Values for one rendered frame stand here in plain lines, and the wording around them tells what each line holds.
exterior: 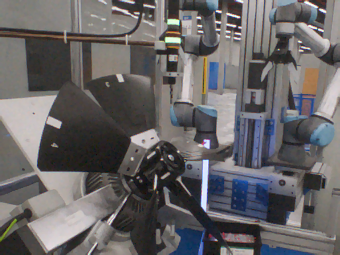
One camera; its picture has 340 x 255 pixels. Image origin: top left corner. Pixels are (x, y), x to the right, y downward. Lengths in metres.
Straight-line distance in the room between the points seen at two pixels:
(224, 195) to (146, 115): 0.97
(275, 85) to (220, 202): 0.72
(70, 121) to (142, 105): 0.33
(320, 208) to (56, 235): 2.39
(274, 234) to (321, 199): 1.50
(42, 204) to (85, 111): 0.24
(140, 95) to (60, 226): 0.51
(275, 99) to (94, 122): 1.26
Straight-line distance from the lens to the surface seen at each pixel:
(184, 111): 1.94
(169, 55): 1.08
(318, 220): 3.01
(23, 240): 0.82
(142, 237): 0.79
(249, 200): 1.92
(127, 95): 1.16
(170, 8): 1.09
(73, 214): 0.91
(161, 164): 0.97
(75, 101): 0.90
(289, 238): 1.48
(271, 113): 2.00
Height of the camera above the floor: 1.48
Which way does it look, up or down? 14 degrees down
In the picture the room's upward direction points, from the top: 3 degrees clockwise
